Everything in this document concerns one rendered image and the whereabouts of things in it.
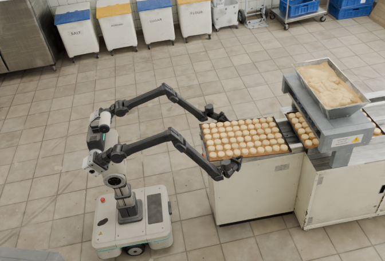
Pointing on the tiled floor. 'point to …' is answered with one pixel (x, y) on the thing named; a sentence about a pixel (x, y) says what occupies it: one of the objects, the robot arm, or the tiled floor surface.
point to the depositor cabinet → (341, 183)
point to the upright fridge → (27, 26)
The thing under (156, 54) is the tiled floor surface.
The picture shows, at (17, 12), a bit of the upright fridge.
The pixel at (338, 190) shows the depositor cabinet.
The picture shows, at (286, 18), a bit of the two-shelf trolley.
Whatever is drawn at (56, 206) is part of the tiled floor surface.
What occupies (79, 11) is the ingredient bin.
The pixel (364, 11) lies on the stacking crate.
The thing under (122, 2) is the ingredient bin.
